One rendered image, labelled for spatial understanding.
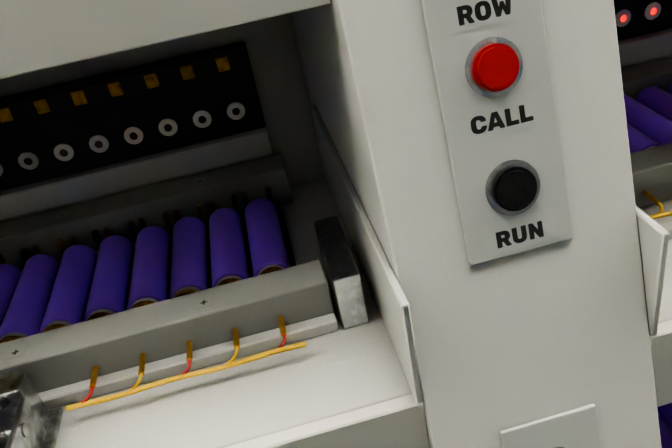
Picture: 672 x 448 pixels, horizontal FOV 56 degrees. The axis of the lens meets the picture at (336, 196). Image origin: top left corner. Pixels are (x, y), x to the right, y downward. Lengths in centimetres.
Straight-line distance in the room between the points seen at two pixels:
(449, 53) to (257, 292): 13
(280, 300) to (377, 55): 12
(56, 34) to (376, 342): 17
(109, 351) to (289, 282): 8
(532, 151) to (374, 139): 6
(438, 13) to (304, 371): 15
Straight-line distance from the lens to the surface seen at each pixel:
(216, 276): 31
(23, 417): 28
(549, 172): 24
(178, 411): 28
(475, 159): 23
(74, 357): 30
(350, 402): 26
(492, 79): 22
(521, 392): 27
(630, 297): 27
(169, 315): 29
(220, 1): 22
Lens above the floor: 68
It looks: 14 degrees down
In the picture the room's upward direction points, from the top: 13 degrees counter-clockwise
